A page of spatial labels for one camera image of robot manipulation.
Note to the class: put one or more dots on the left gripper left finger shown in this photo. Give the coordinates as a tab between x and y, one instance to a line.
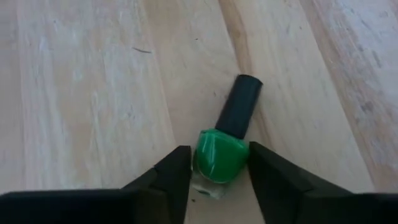
155	202

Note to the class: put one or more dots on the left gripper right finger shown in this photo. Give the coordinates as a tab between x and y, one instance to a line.
295	202

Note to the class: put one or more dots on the green-capped black marker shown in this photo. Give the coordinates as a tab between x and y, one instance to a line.
220	155

